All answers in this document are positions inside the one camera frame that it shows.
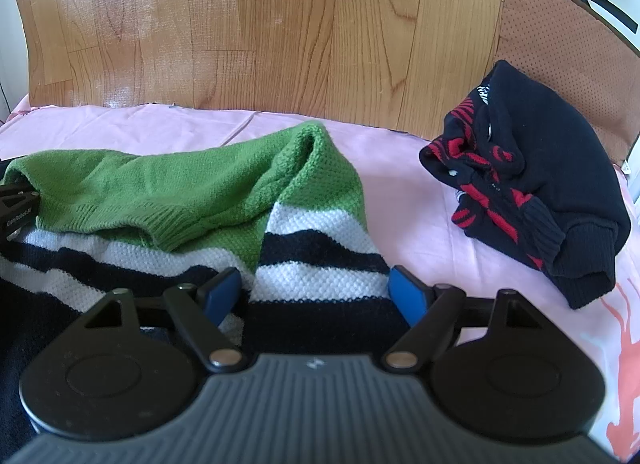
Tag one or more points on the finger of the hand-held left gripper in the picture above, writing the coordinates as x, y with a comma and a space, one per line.
20, 193

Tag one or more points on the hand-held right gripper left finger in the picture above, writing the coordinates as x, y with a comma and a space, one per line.
222, 294

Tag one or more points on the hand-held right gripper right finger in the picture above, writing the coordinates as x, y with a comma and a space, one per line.
407, 296

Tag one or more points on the green striped knit sweater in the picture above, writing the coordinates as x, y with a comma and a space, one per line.
150, 184

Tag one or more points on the pink bed sheet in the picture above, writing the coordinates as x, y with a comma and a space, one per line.
400, 184

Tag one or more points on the navy red knit sweater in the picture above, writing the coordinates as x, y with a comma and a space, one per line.
550, 144

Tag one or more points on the wood grain headboard panel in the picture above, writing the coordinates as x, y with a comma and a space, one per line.
275, 29

